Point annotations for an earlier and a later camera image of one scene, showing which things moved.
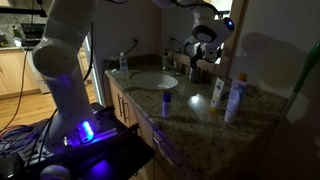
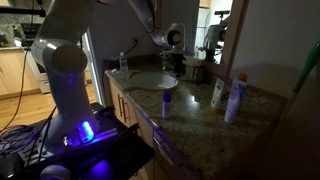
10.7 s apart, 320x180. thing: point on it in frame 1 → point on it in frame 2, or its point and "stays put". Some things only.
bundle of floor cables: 15,137 stays put
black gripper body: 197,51 → 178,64
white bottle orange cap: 235,97 stays put
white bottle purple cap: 167,97 stays put
